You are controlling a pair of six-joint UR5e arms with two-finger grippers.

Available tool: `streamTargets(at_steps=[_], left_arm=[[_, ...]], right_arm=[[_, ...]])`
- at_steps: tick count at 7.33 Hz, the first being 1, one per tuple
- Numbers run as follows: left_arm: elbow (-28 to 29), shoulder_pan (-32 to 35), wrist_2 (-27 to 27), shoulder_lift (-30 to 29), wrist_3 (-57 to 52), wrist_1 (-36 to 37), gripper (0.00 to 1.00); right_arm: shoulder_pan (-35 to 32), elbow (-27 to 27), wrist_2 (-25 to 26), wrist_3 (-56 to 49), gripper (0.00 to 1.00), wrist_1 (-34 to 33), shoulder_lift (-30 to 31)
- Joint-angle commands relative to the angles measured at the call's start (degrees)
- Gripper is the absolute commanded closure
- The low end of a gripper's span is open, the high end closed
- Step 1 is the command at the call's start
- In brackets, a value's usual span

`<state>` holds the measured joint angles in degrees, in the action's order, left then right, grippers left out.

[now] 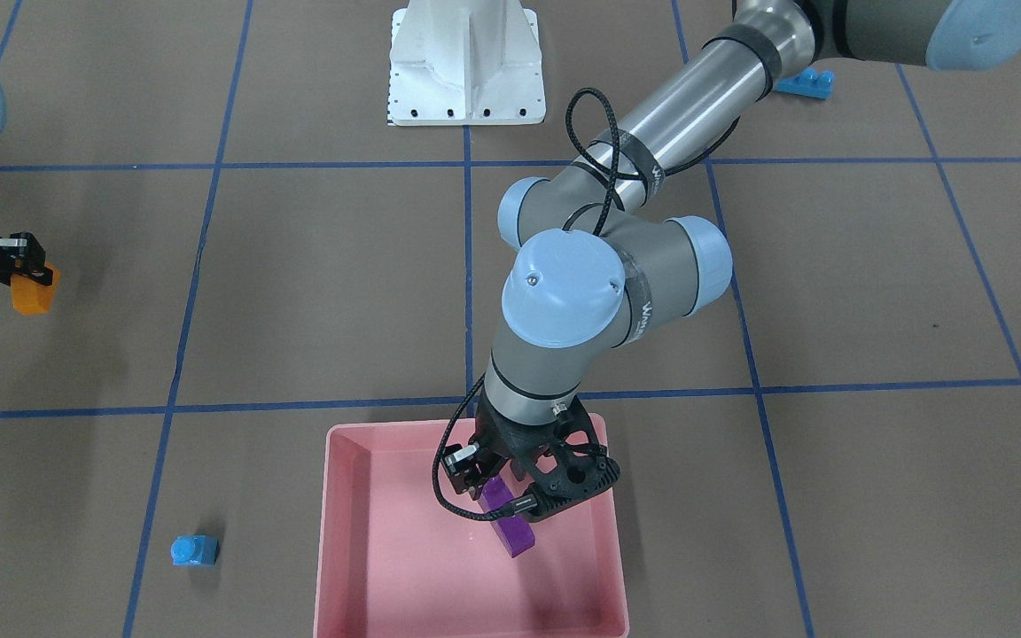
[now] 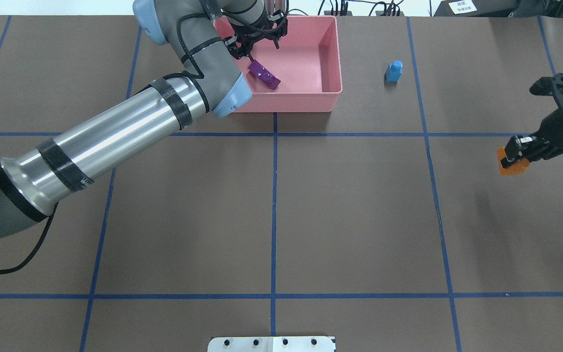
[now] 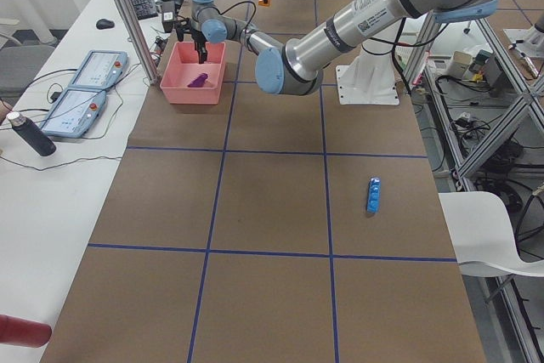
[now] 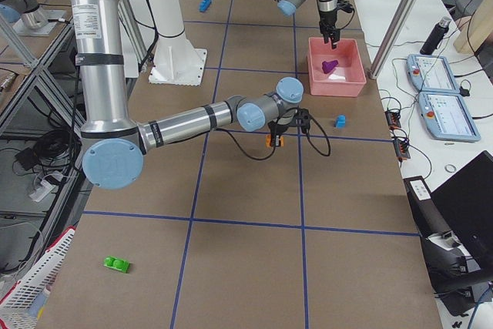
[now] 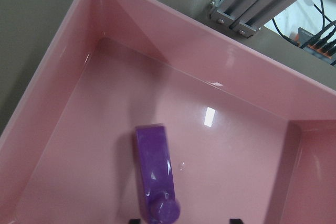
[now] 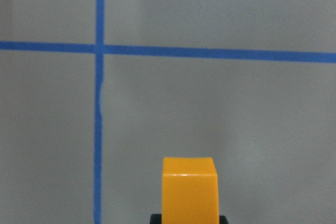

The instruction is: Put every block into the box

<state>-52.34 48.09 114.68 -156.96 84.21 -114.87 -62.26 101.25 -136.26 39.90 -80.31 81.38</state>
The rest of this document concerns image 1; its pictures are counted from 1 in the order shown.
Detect orange wedge block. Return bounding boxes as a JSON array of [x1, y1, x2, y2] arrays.
[[11, 263, 61, 315]]

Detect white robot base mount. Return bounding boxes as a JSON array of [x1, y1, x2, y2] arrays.
[[386, 1, 547, 127]]

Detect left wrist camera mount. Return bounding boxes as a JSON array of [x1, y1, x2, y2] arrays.
[[515, 411, 621, 524]]

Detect small blue block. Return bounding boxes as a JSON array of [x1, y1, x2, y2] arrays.
[[169, 534, 218, 568]]

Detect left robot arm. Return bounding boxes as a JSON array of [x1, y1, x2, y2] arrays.
[[431, 1, 1021, 524]]

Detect pink plastic box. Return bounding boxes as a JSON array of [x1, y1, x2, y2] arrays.
[[315, 420, 629, 637]]

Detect long blue block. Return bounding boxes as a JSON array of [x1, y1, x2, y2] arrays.
[[773, 67, 836, 101]]

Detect purple wedge block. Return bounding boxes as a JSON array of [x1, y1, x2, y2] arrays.
[[478, 476, 536, 558]]

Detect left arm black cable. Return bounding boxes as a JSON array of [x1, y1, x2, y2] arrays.
[[433, 87, 742, 522]]

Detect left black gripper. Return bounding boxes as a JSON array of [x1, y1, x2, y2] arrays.
[[441, 399, 609, 524]]

